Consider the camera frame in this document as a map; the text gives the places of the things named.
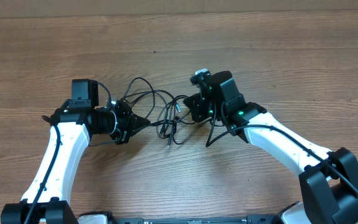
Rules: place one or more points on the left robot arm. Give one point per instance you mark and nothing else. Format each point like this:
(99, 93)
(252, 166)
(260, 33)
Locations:
(71, 128)

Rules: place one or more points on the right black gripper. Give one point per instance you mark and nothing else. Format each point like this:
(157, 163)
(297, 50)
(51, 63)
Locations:
(196, 104)

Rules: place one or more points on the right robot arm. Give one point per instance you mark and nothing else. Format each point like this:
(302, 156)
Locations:
(328, 179)

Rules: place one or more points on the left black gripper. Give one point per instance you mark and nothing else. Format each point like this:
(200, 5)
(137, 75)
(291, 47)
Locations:
(130, 119)

